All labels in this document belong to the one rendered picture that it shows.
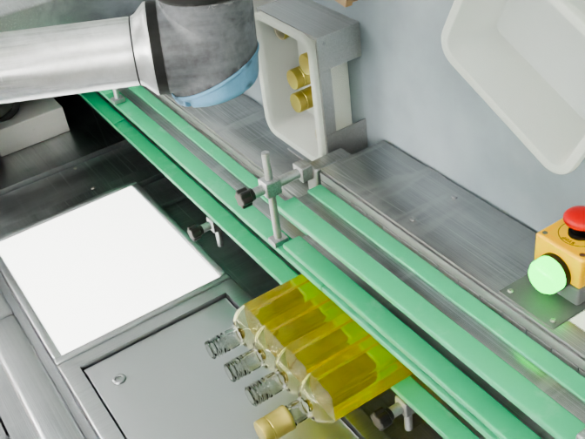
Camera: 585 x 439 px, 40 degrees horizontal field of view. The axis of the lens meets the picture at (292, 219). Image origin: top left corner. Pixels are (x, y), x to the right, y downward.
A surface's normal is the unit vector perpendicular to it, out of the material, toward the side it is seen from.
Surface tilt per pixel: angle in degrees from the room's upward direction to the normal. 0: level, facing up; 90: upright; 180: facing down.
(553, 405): 90
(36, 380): 90
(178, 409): 91
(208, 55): 66
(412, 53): 0
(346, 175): 90
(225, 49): 81
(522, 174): 0
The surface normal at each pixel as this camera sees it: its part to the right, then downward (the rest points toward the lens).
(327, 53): 0.54, 0.45
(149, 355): -0.11, -0.80
